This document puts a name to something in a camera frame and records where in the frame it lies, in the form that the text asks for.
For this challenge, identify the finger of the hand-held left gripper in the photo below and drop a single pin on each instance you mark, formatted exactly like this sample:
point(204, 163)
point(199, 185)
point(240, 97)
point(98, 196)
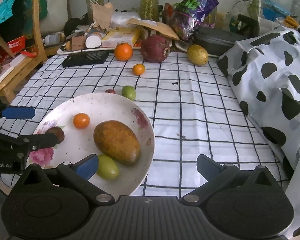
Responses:
point(18, 112)
point(40, 140)

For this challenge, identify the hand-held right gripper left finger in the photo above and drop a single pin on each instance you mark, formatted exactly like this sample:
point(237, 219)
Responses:
point(86, 167)

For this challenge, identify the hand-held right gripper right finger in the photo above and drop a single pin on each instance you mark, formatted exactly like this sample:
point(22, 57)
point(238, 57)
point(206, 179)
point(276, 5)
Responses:
point(207, 167)

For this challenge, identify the dark brown passion fruit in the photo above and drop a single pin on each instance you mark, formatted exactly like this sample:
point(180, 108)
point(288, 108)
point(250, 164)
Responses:
point(58, 132)

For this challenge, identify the green round fruit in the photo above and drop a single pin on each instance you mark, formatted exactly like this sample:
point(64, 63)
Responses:
point(128, 93)
point(109, 169)

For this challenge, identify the brown potato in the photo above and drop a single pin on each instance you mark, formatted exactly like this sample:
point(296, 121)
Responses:
point(116, 142)

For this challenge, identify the small orange kumquat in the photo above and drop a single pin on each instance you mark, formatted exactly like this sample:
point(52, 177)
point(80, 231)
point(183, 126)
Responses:
point(138, 69)
point(81, 121)

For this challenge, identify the white floral plate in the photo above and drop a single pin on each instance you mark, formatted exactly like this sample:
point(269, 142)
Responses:
point(107, 108)

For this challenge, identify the small red fruit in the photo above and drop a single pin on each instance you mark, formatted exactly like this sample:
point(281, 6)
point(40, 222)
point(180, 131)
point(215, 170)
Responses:
point(110, 91)

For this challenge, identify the green pear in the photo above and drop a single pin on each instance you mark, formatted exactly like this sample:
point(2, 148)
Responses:
point(197, 55)

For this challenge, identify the orange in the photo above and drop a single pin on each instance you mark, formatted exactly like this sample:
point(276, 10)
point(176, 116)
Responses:
point(123, 51)

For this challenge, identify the red dragon fruit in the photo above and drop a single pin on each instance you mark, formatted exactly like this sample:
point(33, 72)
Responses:
point(153, 48)

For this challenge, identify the white flat box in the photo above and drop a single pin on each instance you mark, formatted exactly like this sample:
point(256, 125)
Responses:
point(8, 71)

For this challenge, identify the white grid tablecloth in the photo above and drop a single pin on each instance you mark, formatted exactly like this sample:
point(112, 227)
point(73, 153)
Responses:
point(190, 105)

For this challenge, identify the red box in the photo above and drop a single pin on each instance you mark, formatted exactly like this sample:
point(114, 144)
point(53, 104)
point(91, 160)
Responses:
point(15, 45)

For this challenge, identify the white grey cylinder device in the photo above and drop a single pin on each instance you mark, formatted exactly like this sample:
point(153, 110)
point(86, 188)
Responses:
point(52, 39)

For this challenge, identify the white oval tray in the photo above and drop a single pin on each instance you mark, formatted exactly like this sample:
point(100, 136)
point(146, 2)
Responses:
point(72, 51)

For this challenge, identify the wooden chair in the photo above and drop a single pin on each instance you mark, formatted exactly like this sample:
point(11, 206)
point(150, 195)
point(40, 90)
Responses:
point(38, 30)

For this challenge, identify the cow print cloth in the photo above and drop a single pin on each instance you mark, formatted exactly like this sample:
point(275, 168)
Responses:
point(265, 85)

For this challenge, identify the black round object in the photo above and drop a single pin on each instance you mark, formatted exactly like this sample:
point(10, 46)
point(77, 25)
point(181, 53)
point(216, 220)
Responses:
point(72, 25)

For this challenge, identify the white cylinder jar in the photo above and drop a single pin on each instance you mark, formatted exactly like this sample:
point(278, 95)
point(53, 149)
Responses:
point(93, 41)

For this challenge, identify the framed white board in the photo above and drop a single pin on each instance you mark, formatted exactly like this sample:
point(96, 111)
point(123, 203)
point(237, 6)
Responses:
point(56, 13)

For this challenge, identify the white dish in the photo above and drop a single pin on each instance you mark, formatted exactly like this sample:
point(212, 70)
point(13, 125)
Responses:
point(182, 45)

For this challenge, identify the yellow cardboard box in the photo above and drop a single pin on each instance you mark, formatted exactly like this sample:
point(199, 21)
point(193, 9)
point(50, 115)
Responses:
point(121, 37)

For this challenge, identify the torn brown paper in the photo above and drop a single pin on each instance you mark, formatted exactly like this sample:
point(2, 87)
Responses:
point(102, 15)

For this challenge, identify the clear plastic bag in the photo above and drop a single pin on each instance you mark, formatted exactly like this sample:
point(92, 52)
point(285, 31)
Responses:
point(125, 18)

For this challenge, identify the brown paper envelope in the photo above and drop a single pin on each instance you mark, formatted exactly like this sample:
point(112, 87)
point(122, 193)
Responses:
point(155, 27)

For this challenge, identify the dark angular object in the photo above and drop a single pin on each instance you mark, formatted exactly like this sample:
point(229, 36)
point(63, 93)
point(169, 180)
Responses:
point(248, 23)

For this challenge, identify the glass bottle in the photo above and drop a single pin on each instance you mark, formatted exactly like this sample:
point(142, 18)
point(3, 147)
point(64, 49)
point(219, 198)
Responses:
point(211, 17)

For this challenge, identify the purple snack bag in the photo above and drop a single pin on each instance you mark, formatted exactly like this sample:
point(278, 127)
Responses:
point(190, 12)

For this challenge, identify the orange items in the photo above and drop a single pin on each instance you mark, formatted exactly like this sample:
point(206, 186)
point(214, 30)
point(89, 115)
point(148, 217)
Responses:
point(292, 21)

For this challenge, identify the glass vase with bamboo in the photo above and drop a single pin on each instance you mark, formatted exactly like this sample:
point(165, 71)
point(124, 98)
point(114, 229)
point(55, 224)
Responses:
point(254, 5)

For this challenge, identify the blue plastic bag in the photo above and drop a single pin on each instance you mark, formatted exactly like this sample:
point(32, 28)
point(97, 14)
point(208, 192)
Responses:
point(275, 7)

